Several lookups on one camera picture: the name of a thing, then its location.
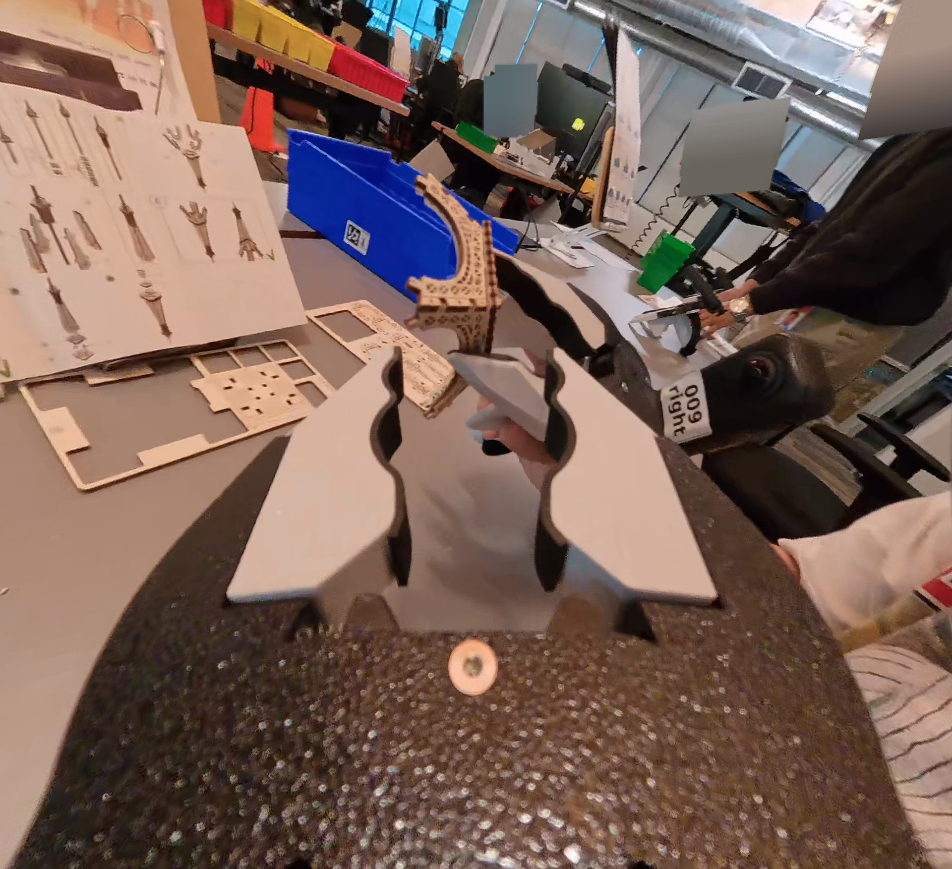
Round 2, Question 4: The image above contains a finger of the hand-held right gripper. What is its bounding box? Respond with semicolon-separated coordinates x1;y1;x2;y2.
448;350;553;442
493;254;633;364

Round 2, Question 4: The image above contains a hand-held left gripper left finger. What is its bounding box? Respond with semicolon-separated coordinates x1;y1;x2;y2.
225;345;415;626

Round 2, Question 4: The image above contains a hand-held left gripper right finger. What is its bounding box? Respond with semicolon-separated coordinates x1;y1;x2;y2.
535;347;720;628

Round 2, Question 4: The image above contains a wooden lattice tower piece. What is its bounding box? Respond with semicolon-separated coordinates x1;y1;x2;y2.
405;173;501;358

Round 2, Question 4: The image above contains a person's right forearm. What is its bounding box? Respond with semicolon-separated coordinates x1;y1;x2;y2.
772;490;952;654

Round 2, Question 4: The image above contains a white desk stand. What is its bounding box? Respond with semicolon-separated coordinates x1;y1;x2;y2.
545;232;597;269

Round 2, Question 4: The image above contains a person's right hand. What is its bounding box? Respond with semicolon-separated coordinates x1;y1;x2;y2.
476;401;556;492

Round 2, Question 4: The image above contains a black office chair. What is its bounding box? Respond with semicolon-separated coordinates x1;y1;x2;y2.
703;411;952;543

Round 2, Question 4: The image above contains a large wooden puzzle sheet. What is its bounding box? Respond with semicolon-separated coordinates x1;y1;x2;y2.
18;340;337;492

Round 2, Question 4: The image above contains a dark table with wooden edge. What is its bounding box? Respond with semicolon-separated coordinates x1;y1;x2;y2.
433;121;590;199

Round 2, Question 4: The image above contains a green plastic bin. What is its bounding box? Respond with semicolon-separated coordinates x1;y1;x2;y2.
637;231;697;294

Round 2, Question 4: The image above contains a small wooden puzzle sheet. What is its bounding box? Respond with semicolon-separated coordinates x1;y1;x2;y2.
306;300;477;418

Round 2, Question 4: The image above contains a blue plastic bin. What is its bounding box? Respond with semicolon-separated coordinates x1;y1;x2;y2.
286;129;520;283

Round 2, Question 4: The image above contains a black monitor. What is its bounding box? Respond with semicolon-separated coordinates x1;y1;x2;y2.
535;62;615;143

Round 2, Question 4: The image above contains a white standing banner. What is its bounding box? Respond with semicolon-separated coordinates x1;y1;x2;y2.
613;29;643;228

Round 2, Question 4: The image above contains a long red storage bin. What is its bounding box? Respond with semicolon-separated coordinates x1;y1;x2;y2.
329;45;411;104

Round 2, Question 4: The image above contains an instruction sheet with tower drawings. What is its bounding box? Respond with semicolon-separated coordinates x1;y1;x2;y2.
0;82;307;383

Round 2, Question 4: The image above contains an orange traffic cone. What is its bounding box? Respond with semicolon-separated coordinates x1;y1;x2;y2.
238;87;289;155

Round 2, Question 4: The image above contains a person's striped clothing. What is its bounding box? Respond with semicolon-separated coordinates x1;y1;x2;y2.
844;612;952;869

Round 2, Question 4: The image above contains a yellow storage bin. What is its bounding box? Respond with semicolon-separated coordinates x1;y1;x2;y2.
232;0;337;67

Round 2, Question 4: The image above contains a wooden poster board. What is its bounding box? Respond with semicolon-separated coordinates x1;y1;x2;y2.
155;0;222;124

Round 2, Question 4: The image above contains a white cable adapter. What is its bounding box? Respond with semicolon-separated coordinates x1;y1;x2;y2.
145;20;169;116

